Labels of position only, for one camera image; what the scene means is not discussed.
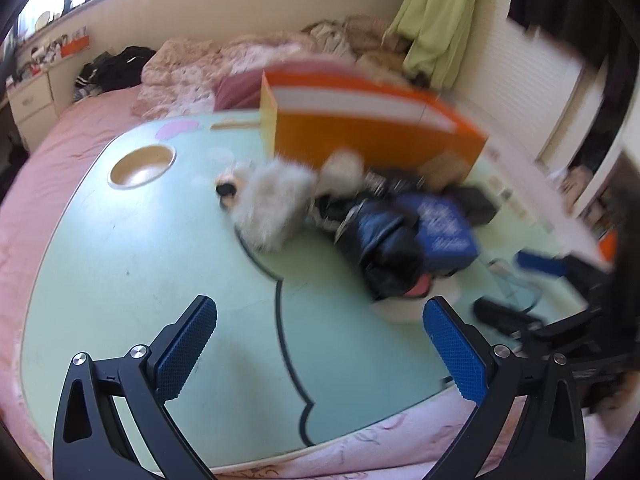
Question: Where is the pink floral quilt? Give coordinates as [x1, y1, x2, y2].
[131, 32, 317, 120]

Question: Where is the green hanging garment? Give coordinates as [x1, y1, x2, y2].
[386, 0, 476, 90]

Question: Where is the black clothes pile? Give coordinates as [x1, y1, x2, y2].
[73, 46, 156, 102]

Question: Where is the green foil wrapper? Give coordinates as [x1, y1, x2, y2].
[363, 169, 424, 197]

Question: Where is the white bedside drawer cabinet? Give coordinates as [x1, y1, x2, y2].
[9, 73, 58, 153]

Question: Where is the black plastic bag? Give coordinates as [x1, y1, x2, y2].
[334, 200, 432, 300]

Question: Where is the blue tin box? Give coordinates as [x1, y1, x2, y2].
[395, 193, 480, 276]

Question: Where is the clear bag white cotton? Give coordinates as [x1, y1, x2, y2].
[316, 150, 364, 196]

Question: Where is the brown playing card box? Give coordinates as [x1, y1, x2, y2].
[447, 186, 498, 226]

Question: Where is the dark pink pillow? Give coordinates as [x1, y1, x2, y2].
[214, 68, 264, 112]

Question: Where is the beige clothes pile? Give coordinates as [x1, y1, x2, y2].
[302, 15, 410, 72]

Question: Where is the green cartoon lap table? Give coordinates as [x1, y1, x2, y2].
[19, 109, 591, 470]

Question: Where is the brown fuzzy pouch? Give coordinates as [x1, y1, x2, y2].
[418, 151, 472, 193]

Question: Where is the orange cardboard box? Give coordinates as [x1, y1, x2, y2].
[260, 70, 486, 170]

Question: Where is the pig figurine keychain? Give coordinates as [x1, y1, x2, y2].
[215, 162, 255, 210]

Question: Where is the pink bed sheet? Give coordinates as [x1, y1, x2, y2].
[0, 87, 141, 460]

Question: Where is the orange shelf organizer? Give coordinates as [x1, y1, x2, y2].
[61, 36, 90, 58]

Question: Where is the white fluffy pompom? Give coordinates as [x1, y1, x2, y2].
[230, 158, 318, 252]

